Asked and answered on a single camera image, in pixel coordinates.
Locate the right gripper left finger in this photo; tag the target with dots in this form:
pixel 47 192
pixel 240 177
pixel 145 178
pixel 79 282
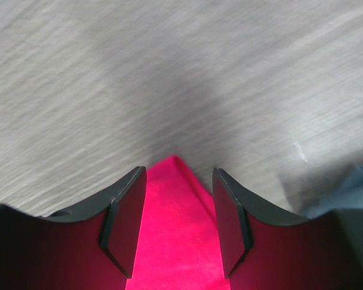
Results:
pixel 89 245

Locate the pink red t shirt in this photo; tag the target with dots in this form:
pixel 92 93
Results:
pixel 178 244

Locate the grey blue t shirt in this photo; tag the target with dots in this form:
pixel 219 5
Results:
pixel 348 195

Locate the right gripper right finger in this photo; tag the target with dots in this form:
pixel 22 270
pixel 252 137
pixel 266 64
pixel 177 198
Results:
pixel 264 246

